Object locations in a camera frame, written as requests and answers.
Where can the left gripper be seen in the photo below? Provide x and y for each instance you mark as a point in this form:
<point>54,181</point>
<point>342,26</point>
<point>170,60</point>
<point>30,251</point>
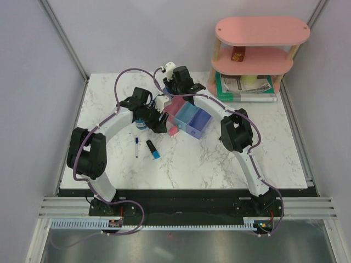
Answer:
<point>158,127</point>

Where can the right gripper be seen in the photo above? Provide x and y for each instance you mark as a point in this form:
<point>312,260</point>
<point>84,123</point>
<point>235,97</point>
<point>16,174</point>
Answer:
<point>168,85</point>

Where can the pink eraser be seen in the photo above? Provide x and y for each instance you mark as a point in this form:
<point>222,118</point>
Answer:
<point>173,130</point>

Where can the pink drawer bin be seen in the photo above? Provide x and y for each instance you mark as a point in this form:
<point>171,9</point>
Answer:
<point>175,106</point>

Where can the purple drawer bin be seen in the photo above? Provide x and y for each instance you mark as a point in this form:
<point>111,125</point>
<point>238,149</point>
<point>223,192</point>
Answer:
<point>198,123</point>

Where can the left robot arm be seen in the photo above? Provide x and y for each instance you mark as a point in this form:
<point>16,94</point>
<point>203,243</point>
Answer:
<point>87,155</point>

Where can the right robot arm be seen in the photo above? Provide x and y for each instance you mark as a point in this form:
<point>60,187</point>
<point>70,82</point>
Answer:
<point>235,130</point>

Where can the blue round tape dispenser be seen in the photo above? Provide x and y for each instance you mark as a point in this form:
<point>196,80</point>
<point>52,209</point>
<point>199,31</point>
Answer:
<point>141,125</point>

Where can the blue white pen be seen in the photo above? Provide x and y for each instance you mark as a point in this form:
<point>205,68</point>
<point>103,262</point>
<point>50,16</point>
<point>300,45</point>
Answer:
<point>136,147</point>

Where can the blue black highlighter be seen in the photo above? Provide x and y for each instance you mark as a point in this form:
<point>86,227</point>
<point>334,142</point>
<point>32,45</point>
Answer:
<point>153,149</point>

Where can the green book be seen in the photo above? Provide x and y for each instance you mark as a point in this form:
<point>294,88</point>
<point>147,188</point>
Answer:
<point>233,89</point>

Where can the yellow cup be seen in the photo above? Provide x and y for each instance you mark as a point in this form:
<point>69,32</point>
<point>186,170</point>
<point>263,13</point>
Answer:
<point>248,79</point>

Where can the red small box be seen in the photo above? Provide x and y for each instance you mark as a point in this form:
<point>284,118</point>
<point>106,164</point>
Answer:
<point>238,54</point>

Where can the pink three-tier shelf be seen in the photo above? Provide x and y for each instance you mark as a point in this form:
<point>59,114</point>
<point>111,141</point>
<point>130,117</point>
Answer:
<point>271,43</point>

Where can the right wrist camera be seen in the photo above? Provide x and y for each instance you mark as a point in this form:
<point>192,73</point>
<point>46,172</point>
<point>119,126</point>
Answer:
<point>168,70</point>

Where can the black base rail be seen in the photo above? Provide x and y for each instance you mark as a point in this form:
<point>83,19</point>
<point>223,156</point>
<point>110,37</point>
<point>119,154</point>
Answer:
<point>239,202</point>

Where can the white cable duct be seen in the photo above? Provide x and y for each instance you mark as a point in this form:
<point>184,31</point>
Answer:
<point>110,224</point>

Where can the aluminium frame rail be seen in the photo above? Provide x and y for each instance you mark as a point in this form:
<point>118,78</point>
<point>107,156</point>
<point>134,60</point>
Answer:
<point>299,208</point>

